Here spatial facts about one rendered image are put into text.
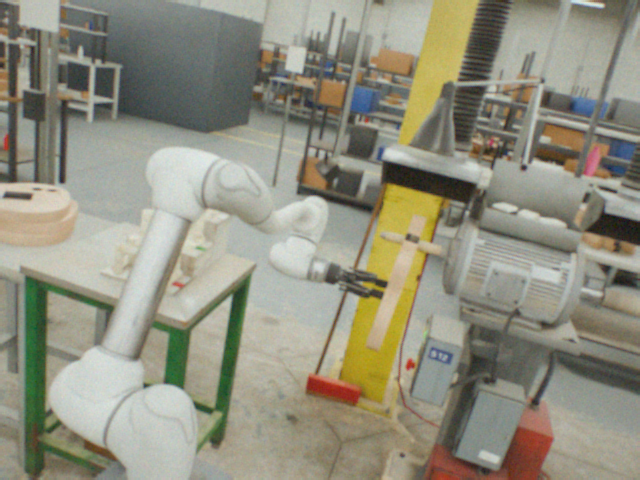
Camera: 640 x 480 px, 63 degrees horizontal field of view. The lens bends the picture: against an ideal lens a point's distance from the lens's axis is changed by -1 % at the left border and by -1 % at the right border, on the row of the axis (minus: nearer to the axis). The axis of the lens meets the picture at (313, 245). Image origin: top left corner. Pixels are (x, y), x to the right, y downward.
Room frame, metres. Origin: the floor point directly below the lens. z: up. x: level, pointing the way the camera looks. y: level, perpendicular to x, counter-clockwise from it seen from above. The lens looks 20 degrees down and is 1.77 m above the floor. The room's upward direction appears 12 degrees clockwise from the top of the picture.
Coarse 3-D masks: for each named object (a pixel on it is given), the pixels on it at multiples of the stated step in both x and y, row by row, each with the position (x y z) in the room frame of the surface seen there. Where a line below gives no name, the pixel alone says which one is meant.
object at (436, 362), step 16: (432, 320) 1.37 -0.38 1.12; (448, 320) 1.39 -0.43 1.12; (432, 336) 1.27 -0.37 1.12; (448, 336) 1.29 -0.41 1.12; (432, 352) 1.26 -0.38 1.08; (448, 352) 1.25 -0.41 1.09; (416, 368) 1.27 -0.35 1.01; (432, 368) 1.26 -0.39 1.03; (448, 368) 1.25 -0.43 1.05; (416, 384) 1.26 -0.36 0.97; (432, 384) 1.25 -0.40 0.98; (448, 384) 1.25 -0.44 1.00; (432, 400) 1.25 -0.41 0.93
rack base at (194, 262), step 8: (136, 232) 1.78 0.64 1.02; (208, 248) 1.79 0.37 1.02; (184, 256) 1.68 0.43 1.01; (192, 256) 1.68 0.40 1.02; (200, 256) 1.72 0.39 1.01; (208, 256) 1.80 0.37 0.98; (184, 264) 1.68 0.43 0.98; (192, 264) 1.68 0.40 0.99; (200, 264) 1.73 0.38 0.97; (208, 264) 1.81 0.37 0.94; (184, 272) 1.68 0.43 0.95; (192, 272) 1.68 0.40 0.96; (200, 272) 1.74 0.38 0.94; (192, 280) 1.68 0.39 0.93
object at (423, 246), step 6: (390, 234) 1.64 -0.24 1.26; (396, 234) 1.64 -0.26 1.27; (390, 240) 1.63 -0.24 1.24; (396, 240) 1.63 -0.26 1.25; (402, 240) 1.62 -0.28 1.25; (420, 240) 1.62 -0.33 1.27; (420, 246) 1.61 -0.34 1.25; (426, 246) 1.61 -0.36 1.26; (432, 246) 1.61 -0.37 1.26; (438, 246) 1.61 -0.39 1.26; (432, 252) 1.60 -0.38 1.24; (438, 252) 1.60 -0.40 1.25
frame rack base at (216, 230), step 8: (152, 208) 1.88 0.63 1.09; (208, 224) 1.84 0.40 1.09; (216, 224) 1.84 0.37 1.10; (224, 224) 1.92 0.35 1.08; (208, 232) 1.84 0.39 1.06; (216, 232) 1.84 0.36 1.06; (224, 232) 1.93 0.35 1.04; (208, 240) 1.84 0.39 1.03; (216, 240) 1.86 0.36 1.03; (224, 240) 1.94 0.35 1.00; (216, 248) 1.87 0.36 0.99; (224, 248) 1.96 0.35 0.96; (216, 256) 1.88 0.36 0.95
